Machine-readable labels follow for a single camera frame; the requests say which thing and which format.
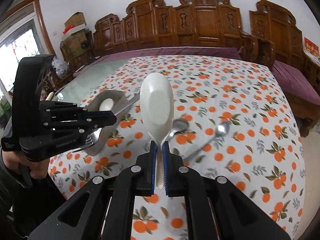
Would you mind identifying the steel spoon centre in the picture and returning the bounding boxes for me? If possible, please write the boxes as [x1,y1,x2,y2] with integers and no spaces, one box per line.
[166,119,189,141]

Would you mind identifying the steel spoon right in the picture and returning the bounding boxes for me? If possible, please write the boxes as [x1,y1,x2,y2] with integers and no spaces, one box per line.
[183,121,230,162]

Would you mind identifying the white plastic bag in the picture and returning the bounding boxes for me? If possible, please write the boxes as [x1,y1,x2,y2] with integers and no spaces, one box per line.
[52,56,70,79]

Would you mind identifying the stacked cardboard boxes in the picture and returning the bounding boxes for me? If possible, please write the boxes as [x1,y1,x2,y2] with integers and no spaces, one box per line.
[60,12,94,71]

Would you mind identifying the metal rectangular utensil tray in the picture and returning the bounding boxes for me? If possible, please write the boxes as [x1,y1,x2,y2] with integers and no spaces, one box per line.
[83,90,128,156]

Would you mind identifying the carved wooden armchair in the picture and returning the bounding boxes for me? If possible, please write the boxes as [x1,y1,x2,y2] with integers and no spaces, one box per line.
[249,0,319,92]

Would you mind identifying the window with grille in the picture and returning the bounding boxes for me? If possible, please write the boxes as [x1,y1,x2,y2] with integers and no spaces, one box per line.
[1,19,45,91]

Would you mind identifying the white ceramic soup spoon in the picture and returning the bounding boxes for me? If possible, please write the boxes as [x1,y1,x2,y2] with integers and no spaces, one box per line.
[140,73,174,190]

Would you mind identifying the person's left hand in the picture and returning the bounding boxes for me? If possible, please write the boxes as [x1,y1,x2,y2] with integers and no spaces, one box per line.
[2,151,50,179]

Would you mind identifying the steel spoon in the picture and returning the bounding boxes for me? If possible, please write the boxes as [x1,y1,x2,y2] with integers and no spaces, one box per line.
[183,121,230,162]
[166,119,189,141]

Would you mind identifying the large white rice paddle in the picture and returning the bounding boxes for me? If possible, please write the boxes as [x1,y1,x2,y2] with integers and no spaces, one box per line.
[99,98,114,111]

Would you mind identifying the red calendar sign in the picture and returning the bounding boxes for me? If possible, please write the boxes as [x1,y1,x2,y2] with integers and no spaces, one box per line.
[304,37,319,57]

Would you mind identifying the orange print tablecloth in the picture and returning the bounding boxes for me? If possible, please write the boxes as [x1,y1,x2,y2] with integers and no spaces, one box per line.
[48,55,305,239]

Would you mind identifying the carved wooden long sofa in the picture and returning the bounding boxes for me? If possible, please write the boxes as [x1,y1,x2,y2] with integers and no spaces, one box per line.
[93,0,258,62]

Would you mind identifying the purple seat cushion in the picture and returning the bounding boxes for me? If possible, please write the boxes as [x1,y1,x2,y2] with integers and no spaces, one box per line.
[271,60,320,105]

